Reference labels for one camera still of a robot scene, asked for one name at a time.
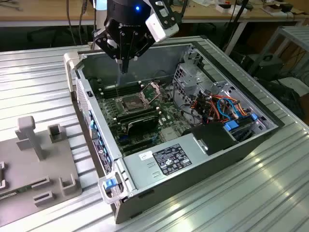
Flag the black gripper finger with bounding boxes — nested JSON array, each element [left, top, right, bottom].
[[93, 29, 126, 74], [124, 30, 156, 74]]

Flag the metal socket cover frame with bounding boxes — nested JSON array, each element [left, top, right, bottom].
[[140, 81, 162, 105]]

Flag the black RAM slot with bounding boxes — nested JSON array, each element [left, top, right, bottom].
[[100, 85, 144, 95], [112, 106, 160, 121], [98, 81, 142, 92], [117, 110, 162, 124]]

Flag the silver metal drive cage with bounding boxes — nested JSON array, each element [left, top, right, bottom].
[[172, 61, 232, 102]]

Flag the wooden desk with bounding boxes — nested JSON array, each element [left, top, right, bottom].
[[180, 0, 308, 55], [0, 0, 97, 28]]

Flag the green motherboard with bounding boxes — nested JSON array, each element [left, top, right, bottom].
[[93, 77, 194, 158]]

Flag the black expansion card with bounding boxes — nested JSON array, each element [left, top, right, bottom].
[[125, 115, 160, 136]]

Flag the white box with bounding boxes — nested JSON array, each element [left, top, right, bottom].
[[216, 3, 248, 15]]

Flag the silver chipset heatsink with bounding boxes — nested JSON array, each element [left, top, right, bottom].
[[160, 126, 179, 141]]

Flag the black pole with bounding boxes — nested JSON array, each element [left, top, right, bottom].
[[222, 0, 249, 49]]

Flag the black plastic shroud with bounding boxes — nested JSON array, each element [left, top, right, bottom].
[[181, 122, 239, 155]]

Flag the hard disk in blue carrier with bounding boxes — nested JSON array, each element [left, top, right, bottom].
[[223, 113, 265, 144]]

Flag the silver power supply unit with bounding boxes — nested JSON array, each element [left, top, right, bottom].
[[122, 133, 211, 192]]

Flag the brown cardboard box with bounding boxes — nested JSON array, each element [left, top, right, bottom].
[[260, 4, 283, 17]]

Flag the black flat panel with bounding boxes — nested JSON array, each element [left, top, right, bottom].
[[257, 78, 305, 119]]

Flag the grey parts rack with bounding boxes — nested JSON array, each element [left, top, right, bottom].
[[0, 115, 83, 227]]

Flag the open grey PC case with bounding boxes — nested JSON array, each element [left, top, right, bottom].
[[63, 41, 285, 225]]

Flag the green RAM stick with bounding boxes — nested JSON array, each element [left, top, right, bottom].
[[0, 185, 33, 201]]

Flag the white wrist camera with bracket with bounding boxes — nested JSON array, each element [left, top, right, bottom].
[[145, 0, 182, 44]]

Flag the grey hanging cable with connector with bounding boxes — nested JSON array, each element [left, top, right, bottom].
[[78, 0, 88, 26]]

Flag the pale grey case handle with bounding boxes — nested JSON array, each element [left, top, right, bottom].
[[98, 173, 126, 205], [63, 52, 83, 94]]

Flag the black camera cable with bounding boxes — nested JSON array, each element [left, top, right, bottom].
[[177, 0, 190, 25]]

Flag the grey wire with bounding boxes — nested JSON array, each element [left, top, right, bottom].
[[171, 81, 201, 124]]

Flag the orange power wires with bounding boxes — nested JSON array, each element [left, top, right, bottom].
[[190, 93, 219, 123]]

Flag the blue data wire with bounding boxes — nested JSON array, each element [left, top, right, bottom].
[[216, 96, 242, 121]]

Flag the black case with handle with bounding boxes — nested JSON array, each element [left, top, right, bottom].
[[245, 54, 284, 80]]

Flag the grey metal frame table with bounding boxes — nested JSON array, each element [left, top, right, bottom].
[[248, 25, 309, 75]]

